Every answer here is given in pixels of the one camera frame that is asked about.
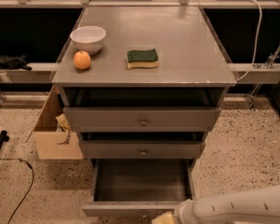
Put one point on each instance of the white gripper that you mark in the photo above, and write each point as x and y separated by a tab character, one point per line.
184	211

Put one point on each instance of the grey bottom drawer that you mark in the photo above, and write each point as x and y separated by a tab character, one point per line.
138	188

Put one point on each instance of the grey drawer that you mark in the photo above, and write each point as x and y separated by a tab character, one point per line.
141	119
180	145
138	188

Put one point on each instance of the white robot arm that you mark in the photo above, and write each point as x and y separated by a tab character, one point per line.
257	205

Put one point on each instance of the grey middle drawer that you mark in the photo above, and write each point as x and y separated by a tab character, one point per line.
180	145

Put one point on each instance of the grey top drawer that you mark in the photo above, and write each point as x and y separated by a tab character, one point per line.
141	119

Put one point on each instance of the grey drawer cabinet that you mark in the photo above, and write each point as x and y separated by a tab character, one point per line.
192	71

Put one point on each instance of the cardboard box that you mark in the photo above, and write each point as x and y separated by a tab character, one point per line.
52	141

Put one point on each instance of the green yellow sponge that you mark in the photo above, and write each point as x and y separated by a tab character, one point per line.
142	58

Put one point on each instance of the orange fruit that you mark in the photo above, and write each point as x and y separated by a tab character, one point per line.
82	60

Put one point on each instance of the white ceramic bowl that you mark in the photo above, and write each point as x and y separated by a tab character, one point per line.
88	38

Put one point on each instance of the metal frame rail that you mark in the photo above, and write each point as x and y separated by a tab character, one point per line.
40	73

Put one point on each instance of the black cloth on rail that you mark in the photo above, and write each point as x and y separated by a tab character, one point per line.
14	62

